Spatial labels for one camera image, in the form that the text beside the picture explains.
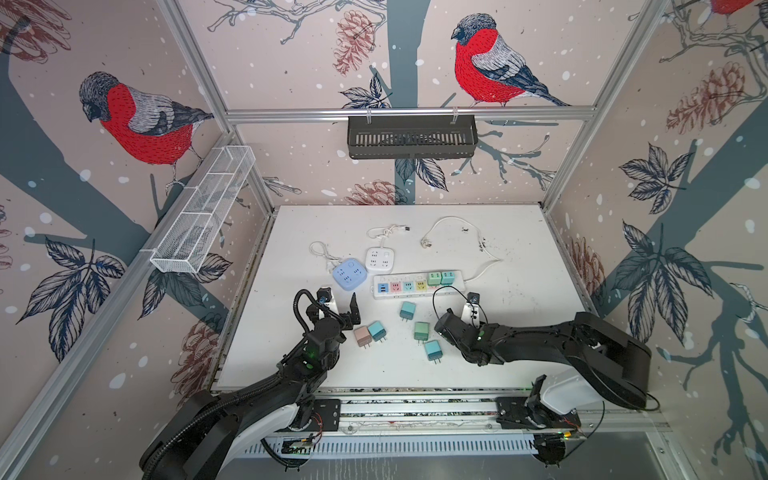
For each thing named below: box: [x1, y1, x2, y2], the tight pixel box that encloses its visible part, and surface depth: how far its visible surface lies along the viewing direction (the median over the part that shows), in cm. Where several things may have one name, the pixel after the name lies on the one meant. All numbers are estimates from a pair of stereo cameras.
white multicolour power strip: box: [372, 270, 466, 300], surface depth 97 cm
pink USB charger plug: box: [353, 326, 372, 349], surface depth 87 cm
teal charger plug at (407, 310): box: [399, 301, 417, 322], surface depth 92 cm
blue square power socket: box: [332, 258, 368, 291], surface depth 100 cm
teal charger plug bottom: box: [424, 340, 443, 365], surface depth 85 cm
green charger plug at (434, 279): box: [427, 272, 441, 287], surface depth 94 cm
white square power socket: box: [365, 224, 411, 273], surface depth 106 cm
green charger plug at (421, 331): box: [414, 321, 430, 344], surface depth 88 cm
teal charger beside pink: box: [368, 321, 387, 343], surface depth 87 cm
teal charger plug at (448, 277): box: [441, 271, 455, 285], surface depth 95 cm
